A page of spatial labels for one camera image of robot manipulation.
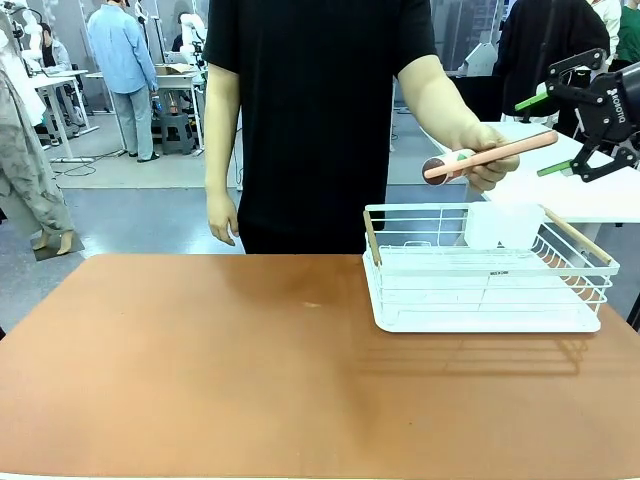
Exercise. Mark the person's right hand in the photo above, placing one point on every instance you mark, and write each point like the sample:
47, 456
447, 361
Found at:
223, 219

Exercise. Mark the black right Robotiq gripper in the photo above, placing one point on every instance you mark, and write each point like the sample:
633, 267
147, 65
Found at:
619, 102

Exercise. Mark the person's left hand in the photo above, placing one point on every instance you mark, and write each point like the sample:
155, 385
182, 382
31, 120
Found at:
489, 159

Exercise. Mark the open cardboard box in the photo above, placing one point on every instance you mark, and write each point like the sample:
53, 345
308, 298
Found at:
174, 69

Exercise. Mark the person in green shirt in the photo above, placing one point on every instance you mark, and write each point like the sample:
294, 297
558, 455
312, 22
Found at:
630, 35

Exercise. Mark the person's right forearm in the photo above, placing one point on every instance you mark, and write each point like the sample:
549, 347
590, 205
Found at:
222, 130

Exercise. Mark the grey step stool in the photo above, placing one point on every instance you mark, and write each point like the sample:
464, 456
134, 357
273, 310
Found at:
176, 134

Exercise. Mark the white plastic cutlery holder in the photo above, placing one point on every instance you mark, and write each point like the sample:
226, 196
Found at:
502, 226

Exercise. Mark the white power strip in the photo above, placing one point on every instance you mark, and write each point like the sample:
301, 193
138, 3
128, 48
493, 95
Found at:
72, 160

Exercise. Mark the seated person grey top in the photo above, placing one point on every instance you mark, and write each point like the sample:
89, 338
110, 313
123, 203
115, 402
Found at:
54, 52

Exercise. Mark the white side table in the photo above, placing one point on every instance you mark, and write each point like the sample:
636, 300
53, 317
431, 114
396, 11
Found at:
555, 195

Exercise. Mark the person in black jacket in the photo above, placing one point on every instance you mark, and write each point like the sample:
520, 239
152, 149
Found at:
550, 55

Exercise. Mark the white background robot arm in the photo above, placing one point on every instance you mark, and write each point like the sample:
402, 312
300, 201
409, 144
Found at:
192, 35

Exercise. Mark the white standing desk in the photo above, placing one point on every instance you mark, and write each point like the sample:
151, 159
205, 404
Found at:
60, 95

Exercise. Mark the person's torso black shirt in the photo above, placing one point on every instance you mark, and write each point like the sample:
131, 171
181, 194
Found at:
315, 120

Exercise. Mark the person's left forearm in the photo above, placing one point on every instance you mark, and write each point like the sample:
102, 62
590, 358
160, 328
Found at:
436, 97

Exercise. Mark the mannequin with grey patterned cloth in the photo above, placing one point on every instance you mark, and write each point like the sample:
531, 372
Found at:
25, 165

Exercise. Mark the white robot with black joints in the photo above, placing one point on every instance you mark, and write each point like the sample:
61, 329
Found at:
22, 35

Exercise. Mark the white desk with metal legs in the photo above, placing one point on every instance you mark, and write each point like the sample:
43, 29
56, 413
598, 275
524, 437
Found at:
175, 80

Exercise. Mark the person in blue shirt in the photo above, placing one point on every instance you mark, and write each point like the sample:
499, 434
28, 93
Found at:
122, 60

